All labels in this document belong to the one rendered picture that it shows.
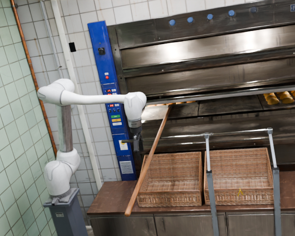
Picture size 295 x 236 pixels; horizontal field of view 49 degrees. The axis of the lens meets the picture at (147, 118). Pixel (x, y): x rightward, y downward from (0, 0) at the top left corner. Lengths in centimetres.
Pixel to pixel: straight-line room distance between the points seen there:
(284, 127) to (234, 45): 85
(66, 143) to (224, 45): 149
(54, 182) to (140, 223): 93
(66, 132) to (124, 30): 105
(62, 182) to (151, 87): 116
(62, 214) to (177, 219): 97
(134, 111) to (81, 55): 119
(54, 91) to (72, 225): 100
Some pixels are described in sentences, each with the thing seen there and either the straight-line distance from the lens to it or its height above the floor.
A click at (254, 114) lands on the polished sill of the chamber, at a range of 299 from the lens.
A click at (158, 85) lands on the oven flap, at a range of 293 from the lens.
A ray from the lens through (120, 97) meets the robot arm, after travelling 220.
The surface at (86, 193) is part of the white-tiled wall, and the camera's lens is 365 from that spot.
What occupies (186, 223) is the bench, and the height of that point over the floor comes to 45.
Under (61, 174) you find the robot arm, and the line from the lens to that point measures 240.
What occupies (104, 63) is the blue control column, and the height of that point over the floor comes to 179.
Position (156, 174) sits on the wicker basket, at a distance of 320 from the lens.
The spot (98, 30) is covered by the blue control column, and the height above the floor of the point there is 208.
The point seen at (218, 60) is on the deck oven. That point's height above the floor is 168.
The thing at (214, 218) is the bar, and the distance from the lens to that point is 277.
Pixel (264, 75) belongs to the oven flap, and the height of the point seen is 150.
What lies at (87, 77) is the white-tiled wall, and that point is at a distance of 309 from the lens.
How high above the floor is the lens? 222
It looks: 19 degrees down
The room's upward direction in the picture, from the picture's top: 10 degrees counter-clockwise
